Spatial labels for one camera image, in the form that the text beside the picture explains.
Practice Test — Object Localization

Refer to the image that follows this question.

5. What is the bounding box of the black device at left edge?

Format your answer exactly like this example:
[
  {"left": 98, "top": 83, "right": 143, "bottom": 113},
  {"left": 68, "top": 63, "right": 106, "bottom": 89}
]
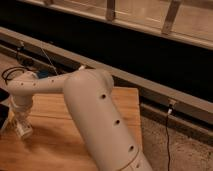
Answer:
[{"left": 0, "top": 88, "right": 9, "bottom": 131}]

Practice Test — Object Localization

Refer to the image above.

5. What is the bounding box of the black coiled cable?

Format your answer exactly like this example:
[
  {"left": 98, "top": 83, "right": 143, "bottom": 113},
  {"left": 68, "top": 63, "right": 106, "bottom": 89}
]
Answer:
[{"left": 1, "top": 65, "right": 34, "bottom": 86}]

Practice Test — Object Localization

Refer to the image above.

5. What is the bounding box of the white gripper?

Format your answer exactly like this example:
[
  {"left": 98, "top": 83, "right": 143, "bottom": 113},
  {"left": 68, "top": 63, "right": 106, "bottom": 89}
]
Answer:
[{"left": 11, "top": 102, "right": 33, "bottom": 122}]

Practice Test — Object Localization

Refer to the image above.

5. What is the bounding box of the black cable on floor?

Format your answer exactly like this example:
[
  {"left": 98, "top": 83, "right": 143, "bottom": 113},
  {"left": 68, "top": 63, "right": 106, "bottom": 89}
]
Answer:
[{"left": 165, "top": 105, "right": 174, "bottom": 171}]

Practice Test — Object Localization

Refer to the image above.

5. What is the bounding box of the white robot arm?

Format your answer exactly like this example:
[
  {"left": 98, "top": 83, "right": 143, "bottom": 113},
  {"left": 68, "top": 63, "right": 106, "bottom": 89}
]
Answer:
[{"left": 7, "top": 69, "right": 153, "bottom": 171}]

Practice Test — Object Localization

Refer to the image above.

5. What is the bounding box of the blue connector box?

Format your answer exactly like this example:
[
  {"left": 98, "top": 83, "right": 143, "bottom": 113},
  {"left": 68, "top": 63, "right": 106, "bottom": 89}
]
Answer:
[{"left": 36, "top": 70, "right": 49, "bottom": 79}]

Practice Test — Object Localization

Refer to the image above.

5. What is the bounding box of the thin white cable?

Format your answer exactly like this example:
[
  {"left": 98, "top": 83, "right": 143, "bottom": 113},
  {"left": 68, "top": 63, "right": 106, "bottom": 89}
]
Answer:
[{"left": 39, "top": 46, "right": 63, "bottom": 77}]

